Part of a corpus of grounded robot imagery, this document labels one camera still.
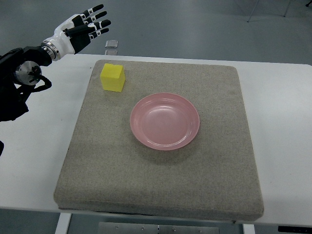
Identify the yellow foam block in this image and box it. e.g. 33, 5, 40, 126
100, 63, 125, 92

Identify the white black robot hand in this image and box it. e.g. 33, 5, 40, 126
41, 4, 111, 61

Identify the floor socket cover plate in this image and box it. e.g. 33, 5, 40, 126
105, 40, 118, 48

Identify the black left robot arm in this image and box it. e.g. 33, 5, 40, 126
0, 46, 52, 122

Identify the metal base plate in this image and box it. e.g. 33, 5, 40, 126
97, 222, 220, 234

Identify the black label plate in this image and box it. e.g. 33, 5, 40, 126
278, 226, 312, 234

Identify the white table leg left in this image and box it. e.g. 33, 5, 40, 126
55, 213, 72, 234

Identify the beige felt mat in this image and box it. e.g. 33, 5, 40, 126
54, 60, 264, 221

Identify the pink plate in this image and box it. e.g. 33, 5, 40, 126
130, 93, 200, 151

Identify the chair legs background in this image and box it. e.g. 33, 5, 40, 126
246, 0, 312, 22

